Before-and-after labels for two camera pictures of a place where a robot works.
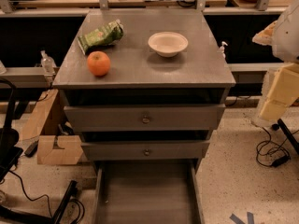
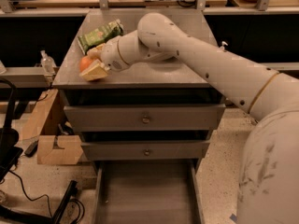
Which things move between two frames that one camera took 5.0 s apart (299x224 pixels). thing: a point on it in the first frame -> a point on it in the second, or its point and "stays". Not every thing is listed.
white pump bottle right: x=221 y=50 stays
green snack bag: x=106 y=35 stays
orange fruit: x=98 y=63 -> x=84 y=62
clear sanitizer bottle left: x=48 y=63 stays
